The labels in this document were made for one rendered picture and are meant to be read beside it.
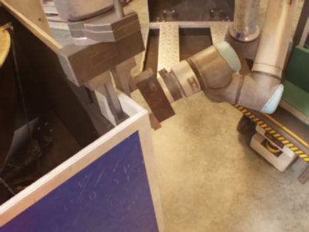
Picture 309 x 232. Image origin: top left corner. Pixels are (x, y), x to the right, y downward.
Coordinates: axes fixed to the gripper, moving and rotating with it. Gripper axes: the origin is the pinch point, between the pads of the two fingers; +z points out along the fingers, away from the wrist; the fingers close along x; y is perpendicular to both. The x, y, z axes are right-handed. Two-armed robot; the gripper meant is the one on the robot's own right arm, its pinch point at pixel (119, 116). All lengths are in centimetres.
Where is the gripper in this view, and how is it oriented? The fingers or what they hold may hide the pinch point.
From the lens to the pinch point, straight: 61.5
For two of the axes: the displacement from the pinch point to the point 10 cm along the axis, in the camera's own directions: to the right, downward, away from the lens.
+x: 4.5, 7.3, 5.1
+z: -8.8, 4.7, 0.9
